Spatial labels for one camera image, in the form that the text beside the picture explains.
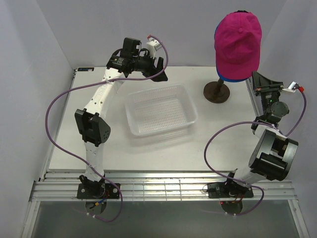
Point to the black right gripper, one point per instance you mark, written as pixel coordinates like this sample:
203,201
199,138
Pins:
263,85

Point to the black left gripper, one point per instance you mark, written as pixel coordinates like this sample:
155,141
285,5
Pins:
152,70

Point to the blue baseball cap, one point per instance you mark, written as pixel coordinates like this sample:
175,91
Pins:
221,76

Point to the pink baseball cap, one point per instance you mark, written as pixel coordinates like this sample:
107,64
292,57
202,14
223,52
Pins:
237,45

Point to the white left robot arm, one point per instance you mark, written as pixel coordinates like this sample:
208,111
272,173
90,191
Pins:
91,121

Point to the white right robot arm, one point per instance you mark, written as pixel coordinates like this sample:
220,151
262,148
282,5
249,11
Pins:
274,153

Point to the white plastic basket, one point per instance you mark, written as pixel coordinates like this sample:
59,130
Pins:
159,110

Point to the small label sticker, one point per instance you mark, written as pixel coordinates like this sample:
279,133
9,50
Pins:
85,69

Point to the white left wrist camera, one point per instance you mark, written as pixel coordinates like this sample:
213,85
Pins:
153,45

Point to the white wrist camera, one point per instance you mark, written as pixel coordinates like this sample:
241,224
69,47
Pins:
293,87
153,45

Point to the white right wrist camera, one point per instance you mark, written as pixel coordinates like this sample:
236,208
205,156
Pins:
293,87

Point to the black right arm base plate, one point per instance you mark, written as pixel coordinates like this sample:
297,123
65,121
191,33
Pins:
218,191

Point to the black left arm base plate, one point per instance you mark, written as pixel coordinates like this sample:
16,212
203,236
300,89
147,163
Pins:
106,190

